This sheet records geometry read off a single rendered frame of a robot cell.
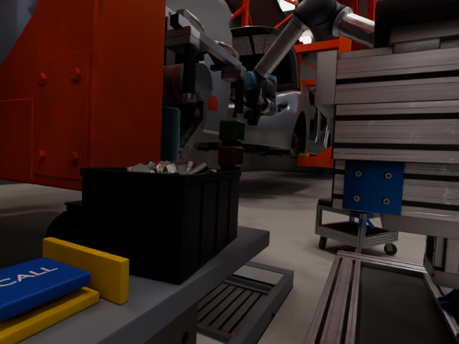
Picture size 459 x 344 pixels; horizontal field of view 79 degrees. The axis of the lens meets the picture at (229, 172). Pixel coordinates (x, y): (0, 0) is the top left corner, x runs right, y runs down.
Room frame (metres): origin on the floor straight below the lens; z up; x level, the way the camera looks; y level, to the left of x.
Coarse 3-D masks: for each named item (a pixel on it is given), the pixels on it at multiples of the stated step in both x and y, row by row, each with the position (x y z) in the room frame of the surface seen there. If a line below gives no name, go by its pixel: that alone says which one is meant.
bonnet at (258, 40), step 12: (240, 36) 4.13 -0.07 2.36; (252, 36) 4.08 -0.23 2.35; (264, 36) 4.02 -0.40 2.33; (276, 36) 3.95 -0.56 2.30; (240, 48) 4.30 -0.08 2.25; (252, 48) 4.24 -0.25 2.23; (264, 48) 4.17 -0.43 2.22; (240, 60) 4.45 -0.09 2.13; (252, 60) 4.38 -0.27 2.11; (288, 60) 4.15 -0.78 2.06; (276, 72) 4.34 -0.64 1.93; (288, 72) 4.25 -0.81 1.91; (288, 84) 4.33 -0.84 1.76
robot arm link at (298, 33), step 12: (312, 0) 1.11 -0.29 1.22; (324, 0) 1.11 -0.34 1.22; (300, 12) 1.13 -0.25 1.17; (312, 12) 1.12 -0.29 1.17; (324, 12) 1.13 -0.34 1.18; (288, 24) 1.18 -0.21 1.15; (300, 24) 1.15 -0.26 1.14; (312, 24) 1.16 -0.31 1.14; (288, 36) 1.18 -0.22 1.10; (300, 36) 1.19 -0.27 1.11; (276, 48) 1.21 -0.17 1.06; (288, 48) 1.21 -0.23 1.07; (264, 60) 1.25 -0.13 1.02; (276, 60) 1.24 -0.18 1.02; (252, 72) 1.28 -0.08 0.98; (264, 72) 1.27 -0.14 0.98; (252, 84) 1.28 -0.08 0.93; (264, 84) 1.34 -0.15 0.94
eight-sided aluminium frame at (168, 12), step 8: (168, 8) 1.03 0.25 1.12; (200, 104) 1.27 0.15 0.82; (200, 112) 1.27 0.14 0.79; (192, 120) 1.29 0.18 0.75; (200, 120) 1.27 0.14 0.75; (192, 128) 1.27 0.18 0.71; (200, 128) 1.25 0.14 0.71; (184, 136) 1.22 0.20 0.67; (192, 136) 1.20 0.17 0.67; (184, 144) 1.16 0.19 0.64; (192, 144) 1.20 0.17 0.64; (184, 152) 1.15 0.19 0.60
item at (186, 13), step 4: (176, 12) 0.82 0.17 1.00; (180, 12) 0.81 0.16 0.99; (184, 12) 0.81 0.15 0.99; (188, 12) 0.83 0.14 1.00; (168, 16) 1.03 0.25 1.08; (184, 16) 0.81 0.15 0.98; (188, 16) 0.83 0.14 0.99; (192, 16) 0.85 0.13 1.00; (168, 20) 1.03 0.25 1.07; (192, 20) 0.85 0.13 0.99; (196, 20) 0.87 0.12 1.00; (168, 24) 1.03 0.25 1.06; (196, 24) 0.87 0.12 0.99; (200, 24) 0.89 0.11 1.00; (168, 28) 1.03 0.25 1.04; (200, 28) 0.90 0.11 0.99
